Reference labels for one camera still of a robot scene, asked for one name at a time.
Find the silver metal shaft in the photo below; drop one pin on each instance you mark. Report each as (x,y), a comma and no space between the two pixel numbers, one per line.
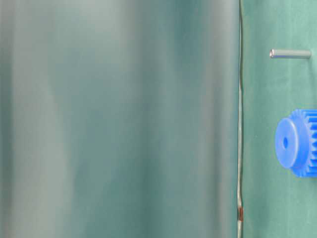
(289,54)

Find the blue plastic gear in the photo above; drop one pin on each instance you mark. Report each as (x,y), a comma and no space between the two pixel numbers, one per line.
(296,143)

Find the blurred grey foreground panel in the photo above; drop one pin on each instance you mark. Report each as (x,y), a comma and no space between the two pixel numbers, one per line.
(119,118)

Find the green table cloth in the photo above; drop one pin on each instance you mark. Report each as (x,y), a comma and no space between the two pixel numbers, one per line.
(277,204)

